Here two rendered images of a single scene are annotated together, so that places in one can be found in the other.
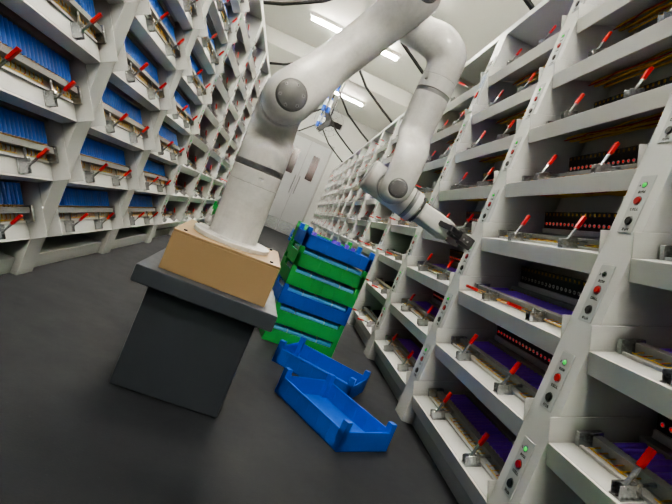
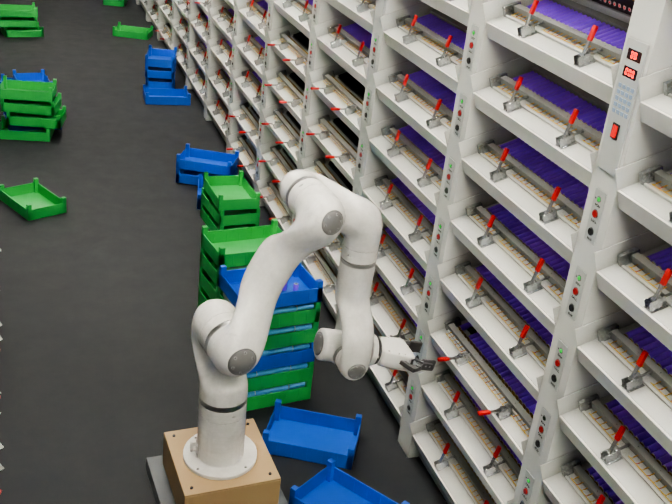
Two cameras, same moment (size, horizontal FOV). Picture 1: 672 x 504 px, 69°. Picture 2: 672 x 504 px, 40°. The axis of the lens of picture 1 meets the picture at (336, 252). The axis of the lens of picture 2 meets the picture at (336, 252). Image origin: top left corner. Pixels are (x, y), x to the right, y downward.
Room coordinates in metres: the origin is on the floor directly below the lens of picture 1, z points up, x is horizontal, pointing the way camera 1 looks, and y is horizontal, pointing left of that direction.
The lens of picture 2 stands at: (-0.73, 0.47, 1.91)
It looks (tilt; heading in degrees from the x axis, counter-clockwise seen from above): 25 degrees down; 346
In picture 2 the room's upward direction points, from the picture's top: 7 degrees clockwise
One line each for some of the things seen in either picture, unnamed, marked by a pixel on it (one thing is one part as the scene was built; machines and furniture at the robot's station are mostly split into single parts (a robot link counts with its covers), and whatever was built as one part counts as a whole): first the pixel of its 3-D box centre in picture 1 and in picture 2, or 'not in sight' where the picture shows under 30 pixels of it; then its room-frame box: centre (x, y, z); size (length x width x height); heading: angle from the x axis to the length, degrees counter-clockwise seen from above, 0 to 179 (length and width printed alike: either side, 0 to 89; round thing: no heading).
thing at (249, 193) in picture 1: (244, 206); (221, 426); (1.18, 0.25, 0.47); 0.19 x 0.19 x 0.18
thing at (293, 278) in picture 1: (318, 281); (266, 323); (2.02, 0.02, 0.28); 0.30 x 0.20 x 0.08; 106
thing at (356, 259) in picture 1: (333, 246); (270, 283); (2.02, 0.02, 0.44); 0.30 x 0.20 x 0.08; 106
